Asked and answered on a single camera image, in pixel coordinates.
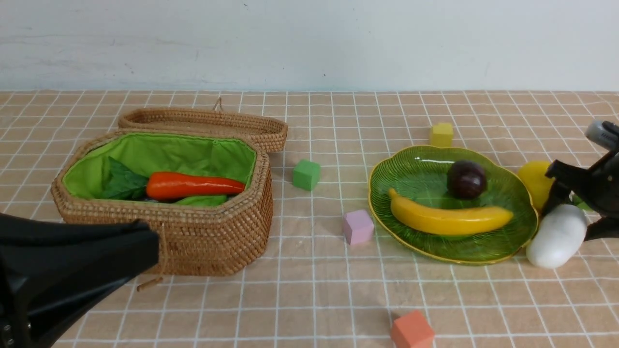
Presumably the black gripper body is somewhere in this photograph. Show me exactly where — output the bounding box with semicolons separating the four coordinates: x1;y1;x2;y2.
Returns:
542;149;619;241

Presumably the white toy radish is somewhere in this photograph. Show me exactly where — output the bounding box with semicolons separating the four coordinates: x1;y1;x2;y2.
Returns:
526;194;589;269

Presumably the yellow toy lemon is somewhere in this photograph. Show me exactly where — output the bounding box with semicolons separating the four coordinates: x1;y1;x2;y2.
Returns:
517;161;555;212

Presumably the dark purple toy mangosteen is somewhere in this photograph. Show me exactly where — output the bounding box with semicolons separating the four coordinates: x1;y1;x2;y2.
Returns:
447;160;488;200

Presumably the yellow toy banana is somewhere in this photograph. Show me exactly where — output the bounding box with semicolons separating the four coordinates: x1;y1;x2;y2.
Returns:
388;188;514;236

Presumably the orange toy carrot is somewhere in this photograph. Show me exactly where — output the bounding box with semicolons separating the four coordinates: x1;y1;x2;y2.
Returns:
100;157;246;201

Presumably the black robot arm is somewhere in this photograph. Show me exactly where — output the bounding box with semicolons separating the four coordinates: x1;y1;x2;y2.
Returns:
1;150;618;348

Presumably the yellow foam cube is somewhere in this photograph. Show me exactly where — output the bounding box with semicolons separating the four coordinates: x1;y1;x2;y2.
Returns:
429;122;454;148

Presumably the green leaf-shaped glass plate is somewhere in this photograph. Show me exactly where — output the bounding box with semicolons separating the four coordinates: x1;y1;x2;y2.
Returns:
368;145;539;264

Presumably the orange foam cube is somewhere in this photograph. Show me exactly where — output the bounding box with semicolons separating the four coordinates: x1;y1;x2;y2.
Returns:
391;310;435;348

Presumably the pink foam cube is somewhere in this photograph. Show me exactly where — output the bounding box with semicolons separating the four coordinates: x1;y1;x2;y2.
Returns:
343;209;374;246

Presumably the green foam cube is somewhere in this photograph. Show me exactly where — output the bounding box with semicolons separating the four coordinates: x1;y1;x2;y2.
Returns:
292;159;322;191

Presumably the woven rattan basket lid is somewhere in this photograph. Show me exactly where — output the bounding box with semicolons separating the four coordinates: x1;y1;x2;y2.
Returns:
118;107;288;152

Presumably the woven rattan basket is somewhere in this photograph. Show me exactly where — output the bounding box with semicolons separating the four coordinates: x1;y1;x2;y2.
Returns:
51;129;274;276

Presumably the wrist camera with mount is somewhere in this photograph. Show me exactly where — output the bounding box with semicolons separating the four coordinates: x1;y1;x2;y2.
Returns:
585;120;619;151

